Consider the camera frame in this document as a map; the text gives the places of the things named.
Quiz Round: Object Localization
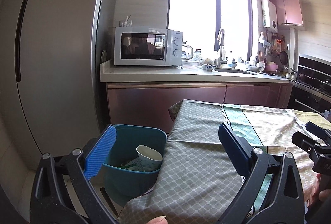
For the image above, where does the white paper cup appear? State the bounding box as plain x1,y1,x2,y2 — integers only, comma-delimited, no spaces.
136,145,163,172

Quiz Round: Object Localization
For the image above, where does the green snack wrapper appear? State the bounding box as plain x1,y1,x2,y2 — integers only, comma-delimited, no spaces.
120,157,144,172

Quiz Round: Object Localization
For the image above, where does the teal plastic trash bin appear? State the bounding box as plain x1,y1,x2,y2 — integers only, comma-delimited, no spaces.
103,124,167,207

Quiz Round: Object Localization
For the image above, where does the chrome kitchen faucet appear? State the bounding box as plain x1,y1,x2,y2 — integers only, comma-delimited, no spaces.
217,28,226,67

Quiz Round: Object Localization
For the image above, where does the beige kitchen countertop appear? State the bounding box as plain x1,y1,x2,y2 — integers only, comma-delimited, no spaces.
100,61,289,83

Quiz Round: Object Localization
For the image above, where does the right hand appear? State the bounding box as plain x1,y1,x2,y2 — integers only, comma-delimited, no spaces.
307,174,331,209

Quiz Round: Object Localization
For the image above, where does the left hand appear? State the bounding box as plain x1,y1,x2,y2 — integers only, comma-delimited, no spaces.
146,216,168,224

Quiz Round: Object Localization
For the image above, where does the black oven stove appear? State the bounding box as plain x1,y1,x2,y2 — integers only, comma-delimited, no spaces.
288,54,330,119

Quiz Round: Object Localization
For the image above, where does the green patterned tablecloth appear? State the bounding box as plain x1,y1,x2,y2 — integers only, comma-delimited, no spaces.
118,100,330,223

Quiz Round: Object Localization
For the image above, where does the maroon base cabinet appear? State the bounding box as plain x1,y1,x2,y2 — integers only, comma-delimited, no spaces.
107,82,292,133

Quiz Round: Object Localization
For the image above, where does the pink bowl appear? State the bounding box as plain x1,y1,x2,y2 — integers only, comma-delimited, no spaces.
265,62,278,72

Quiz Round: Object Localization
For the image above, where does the black frying pan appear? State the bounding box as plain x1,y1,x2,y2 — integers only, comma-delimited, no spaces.
279,43,288,66

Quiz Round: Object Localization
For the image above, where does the glass electric kettle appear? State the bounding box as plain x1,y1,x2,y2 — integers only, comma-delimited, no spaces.
182,45,194,60

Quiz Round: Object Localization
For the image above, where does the white microwave oven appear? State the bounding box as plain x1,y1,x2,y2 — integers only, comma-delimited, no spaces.
114,26,183,67

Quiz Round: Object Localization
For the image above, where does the white water heater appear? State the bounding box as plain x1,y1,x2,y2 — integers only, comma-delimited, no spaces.
261,0,278,33

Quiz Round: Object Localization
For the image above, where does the silver refrigerator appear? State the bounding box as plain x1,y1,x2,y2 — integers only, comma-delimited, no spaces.
1,0,116,169

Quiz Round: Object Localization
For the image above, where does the pink wall cabinet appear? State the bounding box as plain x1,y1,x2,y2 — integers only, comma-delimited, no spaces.
270,0,303,26

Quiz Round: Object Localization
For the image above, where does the dark window frame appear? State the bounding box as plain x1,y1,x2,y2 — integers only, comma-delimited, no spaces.
167,0,253,60

